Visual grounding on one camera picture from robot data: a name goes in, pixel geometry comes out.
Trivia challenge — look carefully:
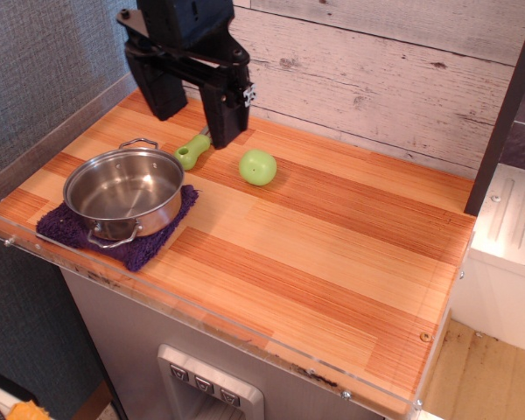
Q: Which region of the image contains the white toy sink unit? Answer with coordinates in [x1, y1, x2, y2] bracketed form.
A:
[450, 164, 525, 350]

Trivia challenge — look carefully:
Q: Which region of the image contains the green toy apple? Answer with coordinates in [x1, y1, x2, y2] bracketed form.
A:
[239, 150, 277, 186]

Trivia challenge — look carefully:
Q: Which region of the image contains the clear acrylic guard rail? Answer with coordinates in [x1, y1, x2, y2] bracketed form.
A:
[0, 77, 473, 419]

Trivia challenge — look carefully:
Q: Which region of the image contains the yellow object at corner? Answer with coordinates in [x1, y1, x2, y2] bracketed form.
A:
[5, 401, 51, 420]

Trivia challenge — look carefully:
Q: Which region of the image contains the purple cloth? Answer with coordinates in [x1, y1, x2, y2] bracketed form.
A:
[36, 185, 200, 272]

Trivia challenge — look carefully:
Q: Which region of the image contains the green handled grey spatula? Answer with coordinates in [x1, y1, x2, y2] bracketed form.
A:
[173, 126, 212, 171]

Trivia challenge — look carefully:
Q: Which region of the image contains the silver dispenser panel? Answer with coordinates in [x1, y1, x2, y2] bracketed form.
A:
[157, 344, 265, 419]

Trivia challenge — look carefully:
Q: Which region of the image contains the stainless steel pot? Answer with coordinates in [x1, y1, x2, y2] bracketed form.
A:
[63, 138, 185, 249]

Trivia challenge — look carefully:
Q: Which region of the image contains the dark right shelf post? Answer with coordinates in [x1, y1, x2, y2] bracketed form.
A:
[464, 39, 525, 216]

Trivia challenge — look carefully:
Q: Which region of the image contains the grey toy fridge cabinet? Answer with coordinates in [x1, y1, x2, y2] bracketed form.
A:
[61, 269, 378, 419]

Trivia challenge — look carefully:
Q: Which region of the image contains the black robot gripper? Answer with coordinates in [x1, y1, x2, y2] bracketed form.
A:
[116, 1, 256, 150]

